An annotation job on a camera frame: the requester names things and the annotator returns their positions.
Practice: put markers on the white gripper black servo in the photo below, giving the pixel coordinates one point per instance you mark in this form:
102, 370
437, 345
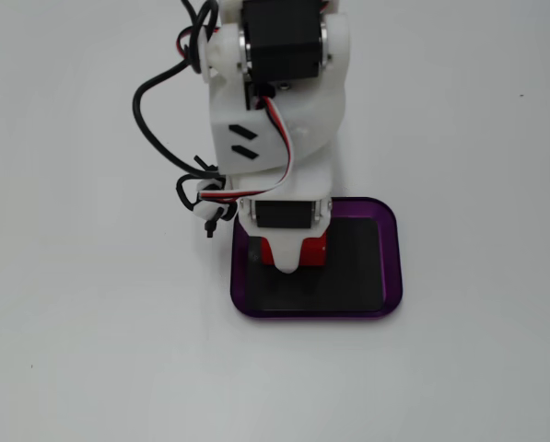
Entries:
284, 215

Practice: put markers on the red dotted cube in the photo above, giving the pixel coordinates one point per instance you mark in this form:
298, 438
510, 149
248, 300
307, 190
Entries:
312, 253

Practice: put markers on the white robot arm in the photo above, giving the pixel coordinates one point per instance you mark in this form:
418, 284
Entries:
334, 50

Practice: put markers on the black tray mat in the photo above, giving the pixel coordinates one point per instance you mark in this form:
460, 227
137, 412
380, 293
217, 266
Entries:
348, 276

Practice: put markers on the purple metal tray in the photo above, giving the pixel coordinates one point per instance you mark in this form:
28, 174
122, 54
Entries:
393, 258

